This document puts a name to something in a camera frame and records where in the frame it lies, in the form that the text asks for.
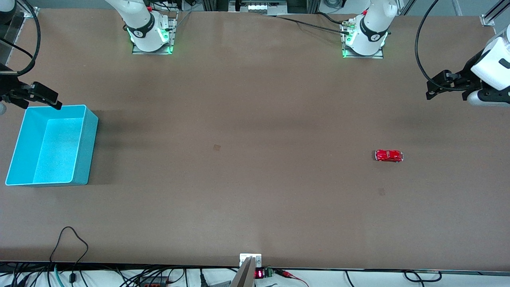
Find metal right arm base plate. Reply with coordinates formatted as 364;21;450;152
131;11;178;55

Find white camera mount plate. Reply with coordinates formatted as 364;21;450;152
239;254;262;267

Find black power strip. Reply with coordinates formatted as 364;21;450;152
135;276;170;287

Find thin black looped cable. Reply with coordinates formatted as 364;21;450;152
49;226;89;283

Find black coiled cable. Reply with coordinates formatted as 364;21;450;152
403;270;443;283

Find blue plastic box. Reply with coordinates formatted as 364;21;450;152
5;104;99;187

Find grey aluminium camera bar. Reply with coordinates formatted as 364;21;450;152
230;256;256;287

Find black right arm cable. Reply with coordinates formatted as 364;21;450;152
0;0;41;76

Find long thin black cable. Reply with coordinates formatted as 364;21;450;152
264;14;351;35

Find red beetle toy car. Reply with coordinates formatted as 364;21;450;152
375;149;404;163

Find aluminium frame profile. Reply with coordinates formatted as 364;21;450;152
480;0;510;27

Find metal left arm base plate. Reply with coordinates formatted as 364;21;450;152
341;20;385;59

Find red and black wires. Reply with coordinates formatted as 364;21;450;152
274;269;310;287

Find short thick black cable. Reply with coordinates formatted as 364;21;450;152
316;12;348;25

